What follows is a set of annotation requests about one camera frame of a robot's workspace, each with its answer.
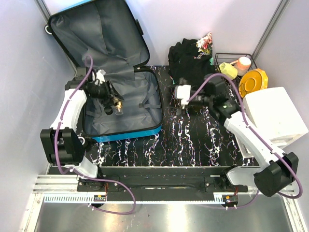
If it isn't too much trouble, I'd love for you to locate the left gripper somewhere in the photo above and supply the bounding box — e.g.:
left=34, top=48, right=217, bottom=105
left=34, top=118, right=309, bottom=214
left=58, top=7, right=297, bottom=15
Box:
left=89, top=80, right=125, bottom=107

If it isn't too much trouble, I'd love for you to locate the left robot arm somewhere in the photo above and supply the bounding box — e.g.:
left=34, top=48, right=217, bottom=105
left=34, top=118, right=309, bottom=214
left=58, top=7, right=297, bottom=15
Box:
left=40, top=67, right=124, bottom=191

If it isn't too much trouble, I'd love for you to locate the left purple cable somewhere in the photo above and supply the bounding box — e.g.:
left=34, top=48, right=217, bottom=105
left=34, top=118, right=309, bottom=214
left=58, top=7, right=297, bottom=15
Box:
left=54, top=55, right=137, bottom=215

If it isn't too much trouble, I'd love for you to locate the black floral print garment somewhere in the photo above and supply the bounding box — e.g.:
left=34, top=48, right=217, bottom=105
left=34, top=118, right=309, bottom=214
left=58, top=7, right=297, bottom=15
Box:
left=168, top=32, right=216, bottom=87

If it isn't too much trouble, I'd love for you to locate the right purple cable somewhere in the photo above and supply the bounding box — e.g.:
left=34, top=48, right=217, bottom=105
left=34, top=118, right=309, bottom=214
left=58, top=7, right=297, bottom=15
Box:
left=188, top=73, right=304, bottom=210

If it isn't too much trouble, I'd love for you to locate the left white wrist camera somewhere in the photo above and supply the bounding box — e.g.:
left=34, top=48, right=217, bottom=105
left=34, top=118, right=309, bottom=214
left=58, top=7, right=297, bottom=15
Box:
left=93, top=70, right=106, bottom=86

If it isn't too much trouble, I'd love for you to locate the yellow plate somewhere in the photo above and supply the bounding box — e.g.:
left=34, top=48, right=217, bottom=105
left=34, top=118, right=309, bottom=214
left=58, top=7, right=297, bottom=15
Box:
left=239, top=68, right=268, bottom=98

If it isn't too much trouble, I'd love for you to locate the purple cable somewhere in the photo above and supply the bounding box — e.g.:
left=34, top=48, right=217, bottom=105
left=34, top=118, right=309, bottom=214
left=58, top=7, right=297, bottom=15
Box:
left=54, top=55, right=137, bottom=215
left=188, top=73, right=304, bottom=210

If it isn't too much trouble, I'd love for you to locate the black wire dish rack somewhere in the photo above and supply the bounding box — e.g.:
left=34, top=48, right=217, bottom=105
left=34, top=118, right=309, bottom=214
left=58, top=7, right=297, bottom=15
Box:
left=213, top=53, right=257, bottom=103

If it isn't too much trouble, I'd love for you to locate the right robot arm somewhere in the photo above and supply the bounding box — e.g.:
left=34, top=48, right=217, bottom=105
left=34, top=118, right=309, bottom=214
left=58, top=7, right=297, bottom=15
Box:
left=183, top=73, right=303, bottom=199

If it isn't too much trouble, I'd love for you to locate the green cup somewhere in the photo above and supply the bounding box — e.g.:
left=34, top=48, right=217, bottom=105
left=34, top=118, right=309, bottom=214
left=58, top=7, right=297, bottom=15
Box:
left=219, top=62, right=238, bottom=80

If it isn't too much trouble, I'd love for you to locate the white drawer organizer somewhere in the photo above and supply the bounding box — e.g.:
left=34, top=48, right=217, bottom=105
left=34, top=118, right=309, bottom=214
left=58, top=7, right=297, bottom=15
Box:
left=243, top=87, right=309, bottom=149

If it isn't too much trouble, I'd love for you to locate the pink cup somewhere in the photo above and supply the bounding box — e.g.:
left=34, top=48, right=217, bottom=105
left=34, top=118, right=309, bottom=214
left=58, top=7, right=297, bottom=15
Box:
left=230, top=57, right=252, bottom=76

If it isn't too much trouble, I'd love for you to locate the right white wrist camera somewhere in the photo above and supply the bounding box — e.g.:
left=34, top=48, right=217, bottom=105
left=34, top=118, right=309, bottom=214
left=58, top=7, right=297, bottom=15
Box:
left=174, top=85, right=191, bottom=109

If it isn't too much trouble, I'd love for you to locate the aluminium rail frame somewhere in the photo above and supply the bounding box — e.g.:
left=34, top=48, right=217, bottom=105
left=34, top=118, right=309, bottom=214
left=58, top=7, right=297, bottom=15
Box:
left=21, top=175, right=308, bottom=232

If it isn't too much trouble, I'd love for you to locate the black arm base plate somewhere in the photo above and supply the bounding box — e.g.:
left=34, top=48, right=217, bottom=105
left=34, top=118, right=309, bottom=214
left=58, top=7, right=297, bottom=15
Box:
left=77, top=167, right=248, bottom=203

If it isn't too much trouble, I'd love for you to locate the black round cap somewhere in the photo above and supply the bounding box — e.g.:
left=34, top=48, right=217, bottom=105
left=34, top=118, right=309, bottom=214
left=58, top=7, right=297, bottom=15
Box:
left=104, top=106, right=113, bottom=116

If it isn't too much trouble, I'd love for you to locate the dark bottle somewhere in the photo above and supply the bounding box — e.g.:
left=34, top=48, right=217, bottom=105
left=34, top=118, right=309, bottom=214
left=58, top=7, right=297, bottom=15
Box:
left=114, top=101, right=123, bottom=116

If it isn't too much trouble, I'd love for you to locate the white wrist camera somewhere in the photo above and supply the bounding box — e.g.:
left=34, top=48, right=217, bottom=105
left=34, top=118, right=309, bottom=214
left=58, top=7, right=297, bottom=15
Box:
left=174, top=85, right=191, bottom=109
left=93, top=70, right=106, bottom=86

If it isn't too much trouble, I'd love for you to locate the blue fish-print suitcase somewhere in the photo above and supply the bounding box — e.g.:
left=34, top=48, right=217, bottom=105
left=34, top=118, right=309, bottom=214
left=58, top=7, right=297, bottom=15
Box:
left=48, top=0, right=163, bottom=142

